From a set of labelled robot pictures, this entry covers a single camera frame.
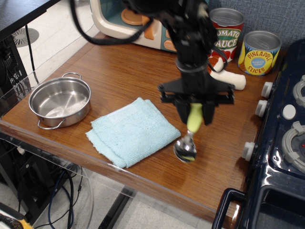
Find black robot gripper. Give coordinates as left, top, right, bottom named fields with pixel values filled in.
left=158, top=67, right=234, bottom=125

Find spoon with green handle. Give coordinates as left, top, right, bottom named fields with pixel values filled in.
left=173, top=103, right=203, bottom=163

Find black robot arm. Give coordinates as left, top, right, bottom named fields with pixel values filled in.
left=122, top=0, right=234, bottom=125

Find plush mushroom toy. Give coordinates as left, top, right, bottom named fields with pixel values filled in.
left=208, top=56, right=246, bottom=91

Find light blue folded cloth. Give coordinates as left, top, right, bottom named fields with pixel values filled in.
left=86, top=97, right=181, bottom=168

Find pineapple slices can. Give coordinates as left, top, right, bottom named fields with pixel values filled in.
left=238, top=31, right=282, bottom=76

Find tomato sauce can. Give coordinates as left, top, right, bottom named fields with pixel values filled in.
left=210, top=8, right=245, bottom=62

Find dark blue toy stove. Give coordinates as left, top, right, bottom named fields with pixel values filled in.
left=212, top=40, right=305, bottom=229

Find toy microwave oven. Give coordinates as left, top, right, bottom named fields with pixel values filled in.
left=90, top=0, right=176, bottom=52

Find stainless steel pot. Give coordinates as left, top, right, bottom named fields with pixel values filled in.
left=29, top=73, right=92, bottom=130

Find clear acrylic table guard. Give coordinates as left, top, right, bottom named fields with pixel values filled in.
left=0, top=43, right=144, bottom=190

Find black desk at left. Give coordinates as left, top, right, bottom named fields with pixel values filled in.
left=0, top=0, right=59, bottom=41

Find black cable on robot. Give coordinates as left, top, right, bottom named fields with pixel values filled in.
left=69, top=0, right=154, bottom=46

